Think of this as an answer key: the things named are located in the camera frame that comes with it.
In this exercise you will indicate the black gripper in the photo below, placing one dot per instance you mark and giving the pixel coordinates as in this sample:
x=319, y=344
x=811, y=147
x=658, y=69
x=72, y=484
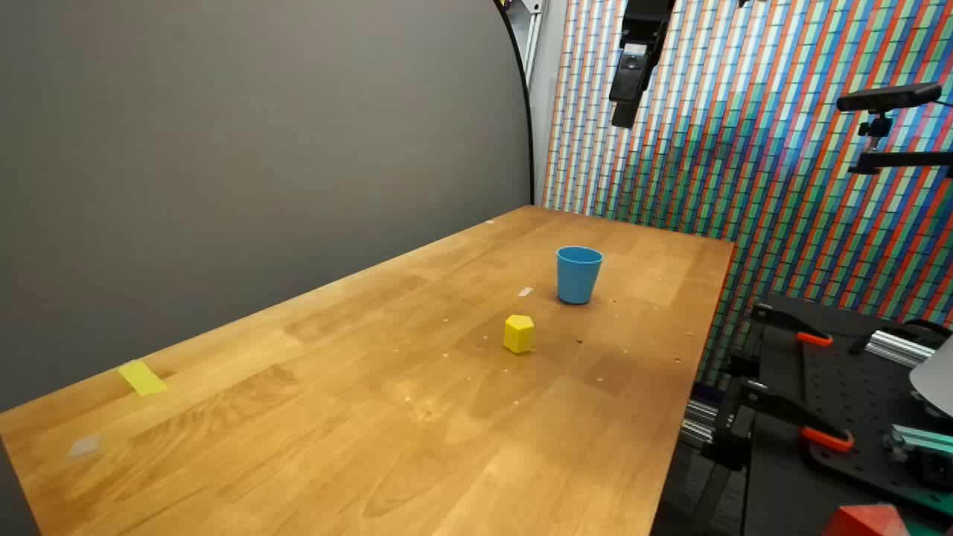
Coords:
x=649, y=25

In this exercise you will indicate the yellow block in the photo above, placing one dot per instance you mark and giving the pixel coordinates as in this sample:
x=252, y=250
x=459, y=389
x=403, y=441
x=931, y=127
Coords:
x=518, y=335

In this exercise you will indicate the blue plastic cup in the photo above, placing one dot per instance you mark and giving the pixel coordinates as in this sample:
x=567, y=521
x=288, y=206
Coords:
x=580, y=276

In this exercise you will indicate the red block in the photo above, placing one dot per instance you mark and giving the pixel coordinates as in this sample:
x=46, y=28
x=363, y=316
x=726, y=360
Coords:
x=866, y=518

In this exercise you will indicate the multicolour patterned backdrop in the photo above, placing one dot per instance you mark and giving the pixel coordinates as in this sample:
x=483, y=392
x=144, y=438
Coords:
x=756, y=179

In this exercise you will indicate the small white paper scrap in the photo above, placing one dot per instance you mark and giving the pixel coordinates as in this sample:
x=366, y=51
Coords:
x=526, y=292

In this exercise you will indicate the silver aluminium extrusion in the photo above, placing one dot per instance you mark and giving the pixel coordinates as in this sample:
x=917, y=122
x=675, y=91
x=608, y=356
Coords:
x=897, y=347

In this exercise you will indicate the black perforated breadboard table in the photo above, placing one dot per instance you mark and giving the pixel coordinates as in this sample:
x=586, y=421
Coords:
x=854, y=396

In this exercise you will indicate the grey flat plate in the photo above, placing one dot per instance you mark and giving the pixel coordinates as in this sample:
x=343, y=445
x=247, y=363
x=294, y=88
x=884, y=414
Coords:
x=937, y=380

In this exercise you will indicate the teal metal bar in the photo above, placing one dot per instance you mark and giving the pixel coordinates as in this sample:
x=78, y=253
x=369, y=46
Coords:
x=924, y=441

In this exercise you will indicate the yellow tape strip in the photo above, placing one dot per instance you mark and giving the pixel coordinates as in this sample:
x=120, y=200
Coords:
x=141, y=377

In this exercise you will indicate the white vertical post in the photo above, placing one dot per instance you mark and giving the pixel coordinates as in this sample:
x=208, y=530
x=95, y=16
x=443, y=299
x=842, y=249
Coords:
x=550, y=98

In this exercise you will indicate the black camera on stand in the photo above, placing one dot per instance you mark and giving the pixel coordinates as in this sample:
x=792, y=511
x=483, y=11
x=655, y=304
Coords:
x=887, y=95

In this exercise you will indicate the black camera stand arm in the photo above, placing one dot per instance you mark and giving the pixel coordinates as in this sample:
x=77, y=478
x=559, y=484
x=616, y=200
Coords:
x=897, y=155

